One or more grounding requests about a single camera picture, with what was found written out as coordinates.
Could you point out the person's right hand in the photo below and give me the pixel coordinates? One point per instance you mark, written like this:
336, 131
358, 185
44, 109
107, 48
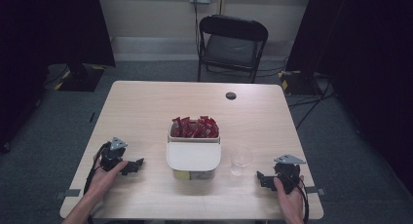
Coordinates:
292, 204

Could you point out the dark curtain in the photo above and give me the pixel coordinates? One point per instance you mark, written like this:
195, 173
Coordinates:
367, 55
48, 29

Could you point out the bunch of red packets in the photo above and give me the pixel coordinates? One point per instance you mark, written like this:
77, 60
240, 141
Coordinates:
195, 128

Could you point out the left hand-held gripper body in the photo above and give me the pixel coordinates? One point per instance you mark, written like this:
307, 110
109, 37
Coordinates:
112, 156

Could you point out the white storage box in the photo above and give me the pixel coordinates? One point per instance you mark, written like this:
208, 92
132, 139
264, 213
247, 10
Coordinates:
207, 176

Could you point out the person's left hand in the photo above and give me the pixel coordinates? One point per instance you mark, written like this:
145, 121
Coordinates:
104, 181

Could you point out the small clear plastic cup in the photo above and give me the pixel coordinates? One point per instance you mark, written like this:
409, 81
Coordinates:
242, 160

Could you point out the black stand base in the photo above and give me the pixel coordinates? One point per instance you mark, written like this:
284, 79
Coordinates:
298, 84
81, 79

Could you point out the white box lid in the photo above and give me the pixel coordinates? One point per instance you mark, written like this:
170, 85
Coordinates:
194, 156

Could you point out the yellow packet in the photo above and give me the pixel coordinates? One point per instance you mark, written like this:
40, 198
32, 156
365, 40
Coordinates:
181, 175

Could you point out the black folding chair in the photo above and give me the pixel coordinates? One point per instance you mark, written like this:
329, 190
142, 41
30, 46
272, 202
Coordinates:
232, 48

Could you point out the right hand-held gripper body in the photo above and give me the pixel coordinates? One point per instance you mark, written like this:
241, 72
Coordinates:
287, 175

